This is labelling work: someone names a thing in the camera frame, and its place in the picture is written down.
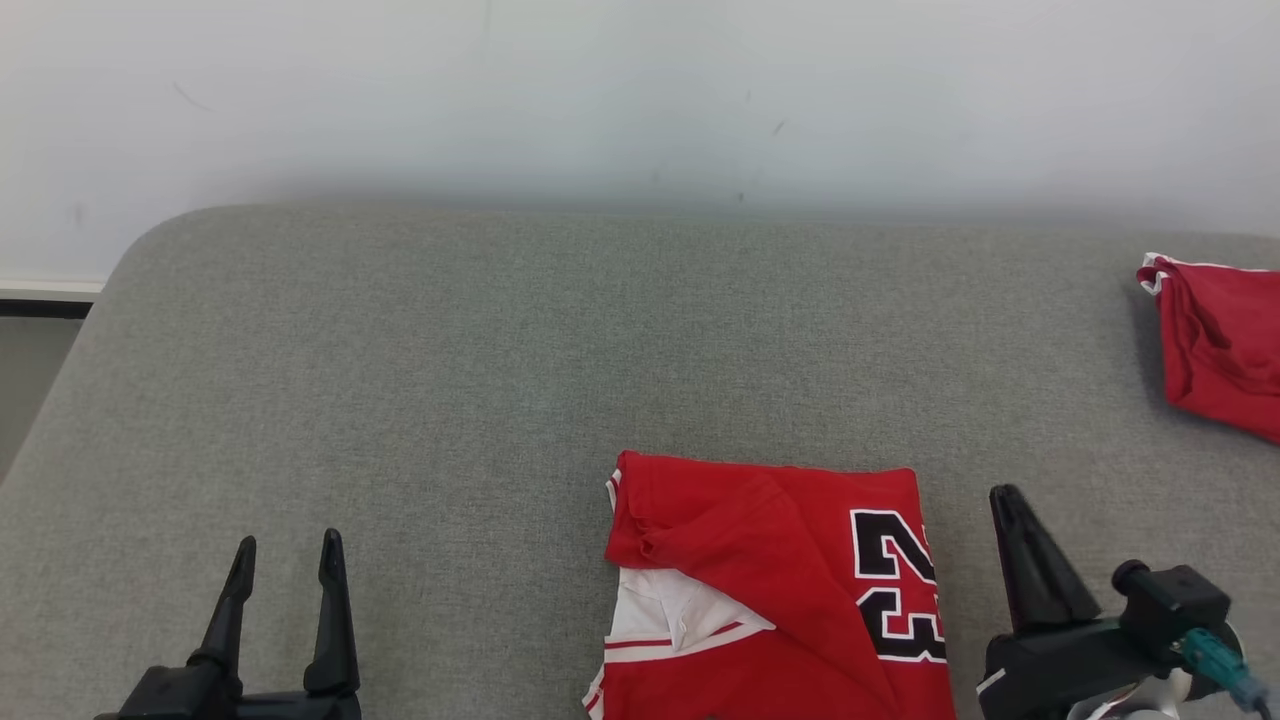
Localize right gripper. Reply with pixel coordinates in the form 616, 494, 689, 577
978, 485, 1191, 720

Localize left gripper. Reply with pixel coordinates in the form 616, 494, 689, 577
95, 528, 363, 720

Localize red white basketball jersey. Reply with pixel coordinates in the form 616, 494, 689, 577
583, 450, 958, 720

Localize red basketball shorts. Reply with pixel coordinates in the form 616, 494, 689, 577
1136, 252, 1280, 446

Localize teal cable connector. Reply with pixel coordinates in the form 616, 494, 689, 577
1180, 628, 1273, 719

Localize white wall baseboard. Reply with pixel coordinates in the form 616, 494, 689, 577
0, 280, 106, 319

